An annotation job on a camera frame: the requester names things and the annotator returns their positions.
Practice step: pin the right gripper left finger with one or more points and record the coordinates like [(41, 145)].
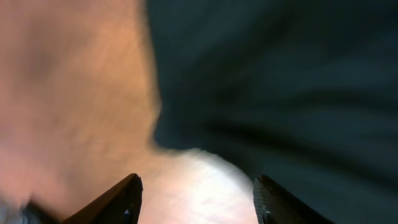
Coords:
[(121, 204)]

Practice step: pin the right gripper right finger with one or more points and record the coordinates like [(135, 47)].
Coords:
[(275, 205)]

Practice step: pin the black t-shirt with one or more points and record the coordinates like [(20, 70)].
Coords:
[(302, 91)]

